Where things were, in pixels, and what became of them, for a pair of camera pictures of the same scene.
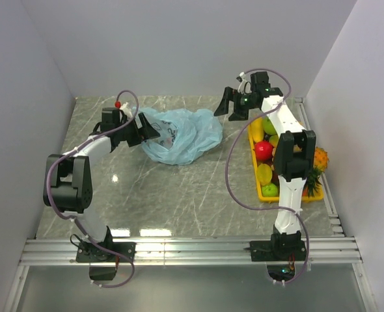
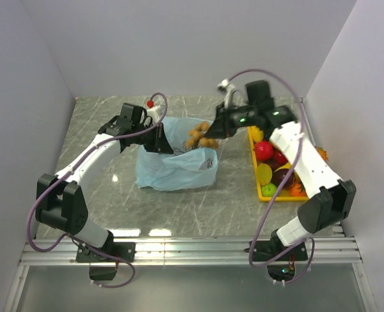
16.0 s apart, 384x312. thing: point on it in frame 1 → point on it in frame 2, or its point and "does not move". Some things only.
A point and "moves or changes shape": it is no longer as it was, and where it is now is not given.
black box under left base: (102, 273) does not move
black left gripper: (144, 132) → (161, 143)
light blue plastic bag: (183, 134) moves or changes shape
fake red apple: (263, 150) does not move
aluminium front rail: (151, 251) does not move
